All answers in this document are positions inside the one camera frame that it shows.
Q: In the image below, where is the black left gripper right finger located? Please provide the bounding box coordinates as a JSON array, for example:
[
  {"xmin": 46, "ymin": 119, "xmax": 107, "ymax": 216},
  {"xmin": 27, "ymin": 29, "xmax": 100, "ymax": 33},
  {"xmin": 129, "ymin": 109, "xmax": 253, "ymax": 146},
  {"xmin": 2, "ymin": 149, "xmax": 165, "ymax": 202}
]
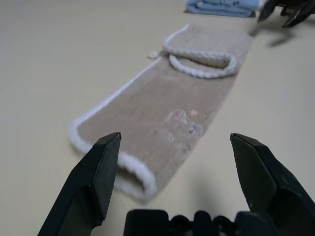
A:
[{"xmin": 230, "ymin": 132, "xmax": 315, "ymax": 236}]

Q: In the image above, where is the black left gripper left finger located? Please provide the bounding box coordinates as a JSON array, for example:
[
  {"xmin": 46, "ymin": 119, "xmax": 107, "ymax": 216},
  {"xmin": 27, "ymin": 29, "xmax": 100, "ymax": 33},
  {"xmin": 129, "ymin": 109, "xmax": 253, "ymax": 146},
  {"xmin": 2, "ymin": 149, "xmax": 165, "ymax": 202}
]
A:
[{"xmin": 36, "ymin": 132, "xmax": 122, "ymax": 236}]

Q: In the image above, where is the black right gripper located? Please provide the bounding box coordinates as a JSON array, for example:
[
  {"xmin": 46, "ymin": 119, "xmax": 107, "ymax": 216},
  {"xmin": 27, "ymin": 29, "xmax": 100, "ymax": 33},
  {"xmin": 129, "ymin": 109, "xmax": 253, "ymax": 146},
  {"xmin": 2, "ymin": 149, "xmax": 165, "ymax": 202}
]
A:
[{"xmin": 257, "ymin": 0, "xmax": 315, "ymax": 28}]

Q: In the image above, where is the beige towel with white trim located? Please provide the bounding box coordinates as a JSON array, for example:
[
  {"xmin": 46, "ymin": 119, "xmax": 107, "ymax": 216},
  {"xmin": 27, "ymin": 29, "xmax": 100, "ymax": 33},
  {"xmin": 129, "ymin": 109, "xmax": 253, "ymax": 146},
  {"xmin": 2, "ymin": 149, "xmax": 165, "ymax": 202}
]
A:
[{"xmin": 67, "ymin": 23, "xmax": 254, "ymax": 202}]

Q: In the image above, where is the folded blue towel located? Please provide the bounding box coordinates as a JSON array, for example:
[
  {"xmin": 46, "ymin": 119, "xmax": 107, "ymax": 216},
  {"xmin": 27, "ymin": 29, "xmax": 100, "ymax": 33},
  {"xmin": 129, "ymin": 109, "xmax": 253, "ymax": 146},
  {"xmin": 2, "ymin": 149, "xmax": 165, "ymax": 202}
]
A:
[{"xmin": 184, "ymin": 0, "xmax": 265, "ymax": 18}]

